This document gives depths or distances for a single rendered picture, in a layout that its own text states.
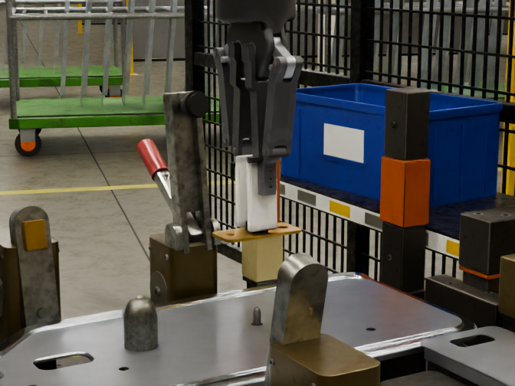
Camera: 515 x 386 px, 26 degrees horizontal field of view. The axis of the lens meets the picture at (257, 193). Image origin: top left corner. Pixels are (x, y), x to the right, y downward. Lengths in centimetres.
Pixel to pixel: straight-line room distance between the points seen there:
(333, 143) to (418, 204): 26
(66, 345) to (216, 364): 15
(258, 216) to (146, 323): 15
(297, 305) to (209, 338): 18
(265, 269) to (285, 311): 32
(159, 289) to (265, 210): 22
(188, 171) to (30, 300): 22
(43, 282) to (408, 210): 46
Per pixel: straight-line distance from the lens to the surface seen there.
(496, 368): 103
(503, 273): 117
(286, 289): 91
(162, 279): 124
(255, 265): 123
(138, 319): 104
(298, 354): 91
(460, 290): 125
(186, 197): 121
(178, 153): 120
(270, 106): 102
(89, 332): 111
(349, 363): 89
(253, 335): 109
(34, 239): 115
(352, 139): 157
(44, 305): 117
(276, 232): 109
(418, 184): 137
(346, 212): 154
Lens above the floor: 136
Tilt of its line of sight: 12 degrees down
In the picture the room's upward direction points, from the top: straight up
